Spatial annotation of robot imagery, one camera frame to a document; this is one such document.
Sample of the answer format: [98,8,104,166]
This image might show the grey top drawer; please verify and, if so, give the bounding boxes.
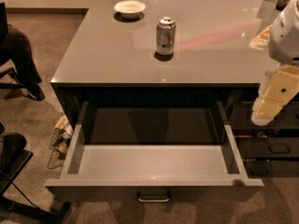
[46,103,263,203]

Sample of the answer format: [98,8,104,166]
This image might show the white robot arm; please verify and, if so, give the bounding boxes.
[249,0,299,126]

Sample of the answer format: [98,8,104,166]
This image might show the silver green soda can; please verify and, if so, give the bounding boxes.
[156,16,176,56]

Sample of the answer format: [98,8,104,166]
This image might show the grey counter cabinet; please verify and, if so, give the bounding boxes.
[50,0,299,129]

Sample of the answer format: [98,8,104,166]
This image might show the white ceramic bowl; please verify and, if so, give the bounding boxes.
[114,0,146,19]

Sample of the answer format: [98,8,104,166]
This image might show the person leg dark trousers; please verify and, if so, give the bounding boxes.
[0,25,45,101]

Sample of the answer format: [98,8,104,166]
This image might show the black chair base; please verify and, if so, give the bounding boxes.
[1,123,70,224]

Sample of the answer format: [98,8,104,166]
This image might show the silver drawer handle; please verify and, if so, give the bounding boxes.
[136,190,170,203]

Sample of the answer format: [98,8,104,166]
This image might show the wire basket with items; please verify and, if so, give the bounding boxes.
[48,115,73,169]

